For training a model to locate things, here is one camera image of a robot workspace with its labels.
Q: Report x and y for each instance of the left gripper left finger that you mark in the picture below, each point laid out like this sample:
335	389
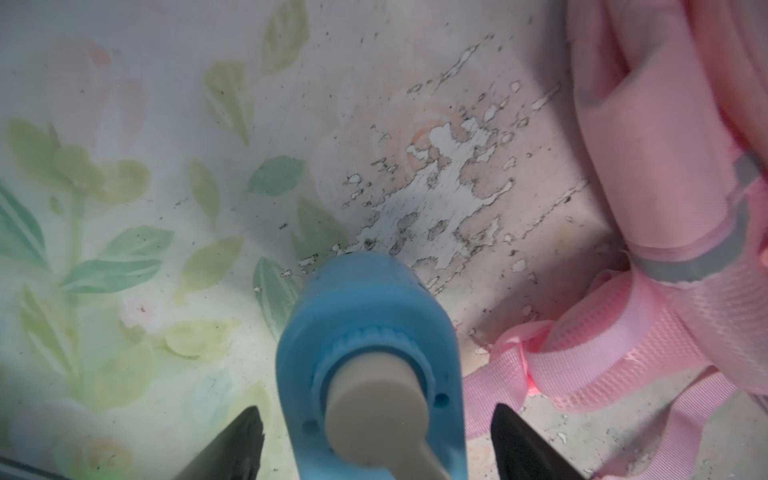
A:
234	454

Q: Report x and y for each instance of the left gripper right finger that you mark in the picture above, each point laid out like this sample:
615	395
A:
522	454

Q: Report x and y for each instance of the blue pencil sharpener with crank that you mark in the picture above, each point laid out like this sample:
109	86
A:
369	376

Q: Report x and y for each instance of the pink student backpack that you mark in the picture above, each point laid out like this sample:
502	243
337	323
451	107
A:
671	100

